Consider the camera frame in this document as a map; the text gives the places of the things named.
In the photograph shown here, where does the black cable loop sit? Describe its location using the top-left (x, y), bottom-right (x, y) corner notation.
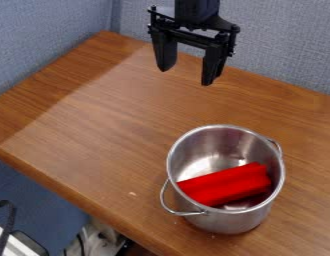
top-left (0, 199), bottom-right (18, 256)

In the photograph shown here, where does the red rectangular block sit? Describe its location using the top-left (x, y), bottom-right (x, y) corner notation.
top-left (177, 162), bottom-right (271, 207)

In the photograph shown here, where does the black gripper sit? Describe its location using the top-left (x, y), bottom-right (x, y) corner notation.
top-left (148, 0), bottom-right (240, 86)

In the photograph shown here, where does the silver metal pot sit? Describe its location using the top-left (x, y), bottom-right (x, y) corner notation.
top-left (161, 124), bottom-right (285, 234)

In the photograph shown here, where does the grey box lower left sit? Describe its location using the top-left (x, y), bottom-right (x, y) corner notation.
top-left (0, 226), bottom-right (49, 256)

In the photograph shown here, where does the white bag under table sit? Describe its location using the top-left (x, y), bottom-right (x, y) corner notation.
top-left (60, 220), bottom-right (126, 256)

